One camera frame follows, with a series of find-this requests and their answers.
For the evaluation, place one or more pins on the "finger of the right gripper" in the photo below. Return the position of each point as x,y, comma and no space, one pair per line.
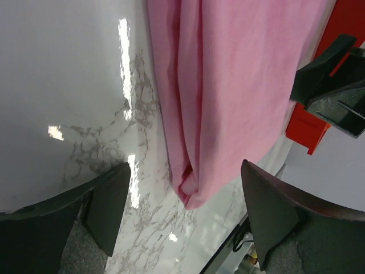
340,65
342,108

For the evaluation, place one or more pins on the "pink t shirt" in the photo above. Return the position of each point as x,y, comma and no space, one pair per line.
224,74

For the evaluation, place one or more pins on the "red plastic bin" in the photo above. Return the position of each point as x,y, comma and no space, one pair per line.
347,18

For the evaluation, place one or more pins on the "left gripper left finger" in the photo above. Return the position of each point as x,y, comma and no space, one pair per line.
88,217

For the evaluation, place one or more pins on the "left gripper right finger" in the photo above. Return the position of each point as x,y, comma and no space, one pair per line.
297,232

